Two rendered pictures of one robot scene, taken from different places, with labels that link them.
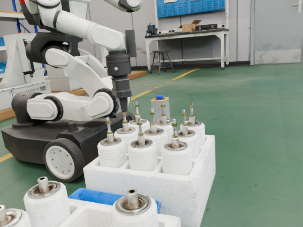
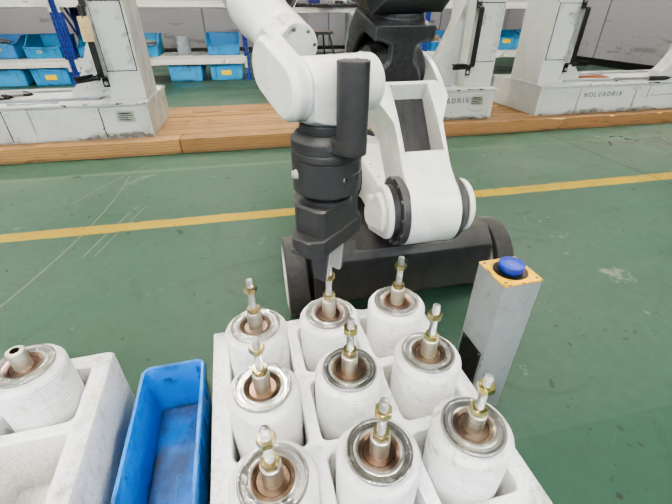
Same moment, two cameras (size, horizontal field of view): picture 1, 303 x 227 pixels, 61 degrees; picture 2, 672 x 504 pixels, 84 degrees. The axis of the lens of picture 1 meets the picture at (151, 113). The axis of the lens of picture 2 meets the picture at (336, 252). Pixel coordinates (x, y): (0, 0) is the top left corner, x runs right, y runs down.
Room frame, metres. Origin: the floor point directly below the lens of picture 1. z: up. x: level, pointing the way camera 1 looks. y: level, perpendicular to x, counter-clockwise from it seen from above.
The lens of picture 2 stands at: (0.69, -0.27, 0.66)
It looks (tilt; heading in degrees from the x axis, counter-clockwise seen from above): 33 degrees down; 53
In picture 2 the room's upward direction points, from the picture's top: straight up
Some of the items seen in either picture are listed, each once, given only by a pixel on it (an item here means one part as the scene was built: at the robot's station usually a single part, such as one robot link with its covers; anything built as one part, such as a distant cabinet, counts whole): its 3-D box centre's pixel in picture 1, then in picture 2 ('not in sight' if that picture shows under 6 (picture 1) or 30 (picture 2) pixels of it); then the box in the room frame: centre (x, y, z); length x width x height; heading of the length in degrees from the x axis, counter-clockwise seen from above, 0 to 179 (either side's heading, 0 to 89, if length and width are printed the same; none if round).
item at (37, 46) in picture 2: not in sight; (50, 45); (1.01, 5.29, 0.36); 0.50 x 0.38 x 0.21; 64
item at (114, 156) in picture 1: (113, 165); (262, 365); (0.85, 0.15, 0.16); 0.10 x 0.10 x 0.18
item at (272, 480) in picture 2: (175, 142); (271, 472); (0.76, -0.07, 0.26); 0.02 x 0.02 x 0.03
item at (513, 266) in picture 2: (159, 97); (510, 267); (1.21, -0.05, 0.32); 0.04 x 0.04 x 0.02
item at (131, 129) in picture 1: (126, 130); (329, 312); (0.96, 0.10, 0.25); 0.08 x 0.08 x 0.01
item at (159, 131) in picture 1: (153, 132); (349, 368); (0.92, 0.00, 0.25); 0.08 x 0.08 x 0.01
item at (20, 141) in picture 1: (60, 121); (369, 194); (1.42, 0.52, 0.19); 0.64 x 0.52 x 0.33; 65
